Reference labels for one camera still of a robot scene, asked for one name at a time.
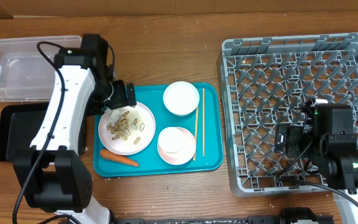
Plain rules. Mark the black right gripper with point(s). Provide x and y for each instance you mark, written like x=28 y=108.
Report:
x=294 y=137

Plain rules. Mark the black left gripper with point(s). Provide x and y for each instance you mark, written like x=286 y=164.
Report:
x=120 y=99

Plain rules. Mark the white bowl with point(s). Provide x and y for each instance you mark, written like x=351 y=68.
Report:
x=181 y=98

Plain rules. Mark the white paper cup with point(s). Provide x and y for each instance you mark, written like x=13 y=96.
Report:
x=169 y=139

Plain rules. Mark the pink small bowl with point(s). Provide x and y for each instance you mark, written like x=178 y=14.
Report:
x=186 y=152

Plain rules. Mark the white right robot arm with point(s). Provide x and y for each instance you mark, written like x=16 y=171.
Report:
x=326 y=140

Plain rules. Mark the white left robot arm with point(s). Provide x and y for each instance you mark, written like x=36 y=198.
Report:
x=50 y=172

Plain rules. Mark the peanut shells and rice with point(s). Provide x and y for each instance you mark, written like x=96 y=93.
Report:
x=125 y=125

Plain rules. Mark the pink plate with food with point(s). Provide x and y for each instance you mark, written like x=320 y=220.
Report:
x=126 y=148

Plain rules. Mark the orange carrot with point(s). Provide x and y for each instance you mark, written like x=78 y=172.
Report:
x=108 y=155

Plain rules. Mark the teal serving tray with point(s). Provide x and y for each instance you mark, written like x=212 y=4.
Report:
x=156 y=136

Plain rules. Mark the grey dish rack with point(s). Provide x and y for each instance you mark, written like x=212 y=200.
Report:
x=263 y=82

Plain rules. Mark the black tray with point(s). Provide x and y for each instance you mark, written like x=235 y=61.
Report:
x=19 y=124

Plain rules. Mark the clear plastic bin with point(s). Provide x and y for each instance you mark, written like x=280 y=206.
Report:
x=24 y=74

